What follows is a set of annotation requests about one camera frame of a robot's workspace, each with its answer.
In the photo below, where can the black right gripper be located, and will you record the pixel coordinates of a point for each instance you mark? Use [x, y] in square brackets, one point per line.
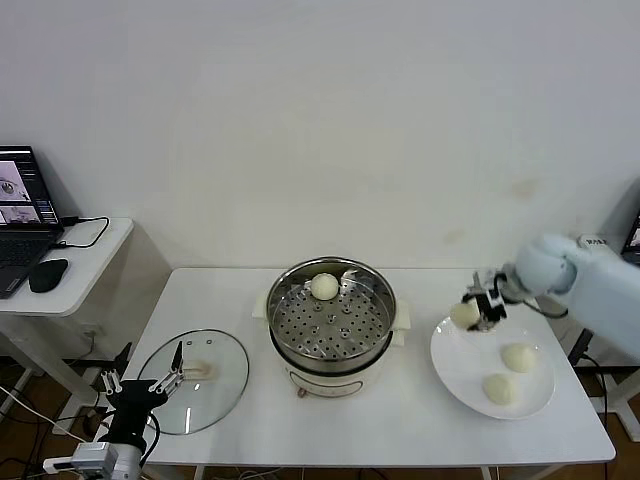
[494, 307]

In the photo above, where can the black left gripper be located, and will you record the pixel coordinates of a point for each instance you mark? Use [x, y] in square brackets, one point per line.
[132, 405]

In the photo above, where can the white steamed baozi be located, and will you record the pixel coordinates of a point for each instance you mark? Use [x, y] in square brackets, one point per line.
[464, 315]
[325, 286]
[520, 357]
[498, 389]

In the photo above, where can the round glass pot lid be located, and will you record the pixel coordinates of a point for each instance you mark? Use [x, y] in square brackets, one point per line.
[220, 400]

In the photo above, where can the light blue right robot arm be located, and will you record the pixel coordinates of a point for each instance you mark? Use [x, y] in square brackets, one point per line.
[600, 280]

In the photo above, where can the stainless steel steamer basket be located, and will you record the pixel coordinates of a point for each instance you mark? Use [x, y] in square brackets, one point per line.
[350, 330]

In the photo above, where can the white round plate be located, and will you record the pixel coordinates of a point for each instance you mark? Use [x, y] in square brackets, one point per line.
[465, 360]

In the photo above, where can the white side table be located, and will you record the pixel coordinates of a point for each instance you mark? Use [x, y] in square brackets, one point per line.
[95, 280]
[627, 405]

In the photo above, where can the small printed label sticker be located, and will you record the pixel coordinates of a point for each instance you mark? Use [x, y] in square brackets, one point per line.
[597, 242]

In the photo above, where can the black computer mouse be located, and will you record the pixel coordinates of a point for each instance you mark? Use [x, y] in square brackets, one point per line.
[48, 275]

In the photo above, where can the cream electric cooker pot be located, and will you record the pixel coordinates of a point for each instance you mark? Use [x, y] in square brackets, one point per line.
[330, 382]

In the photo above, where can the black open laptop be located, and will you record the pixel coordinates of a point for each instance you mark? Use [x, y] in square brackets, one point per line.
[634, 235]
[25, 250]

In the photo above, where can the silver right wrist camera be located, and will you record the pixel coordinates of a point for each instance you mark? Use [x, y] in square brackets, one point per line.
[492, 282]

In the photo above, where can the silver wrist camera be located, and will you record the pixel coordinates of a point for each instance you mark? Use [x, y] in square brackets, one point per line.
[492, 282]
[95, 455]

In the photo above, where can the white wall socket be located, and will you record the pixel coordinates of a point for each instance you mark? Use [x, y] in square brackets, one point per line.
[92, 331]

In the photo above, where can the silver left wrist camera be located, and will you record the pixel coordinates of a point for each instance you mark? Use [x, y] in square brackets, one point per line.
[95, 455]

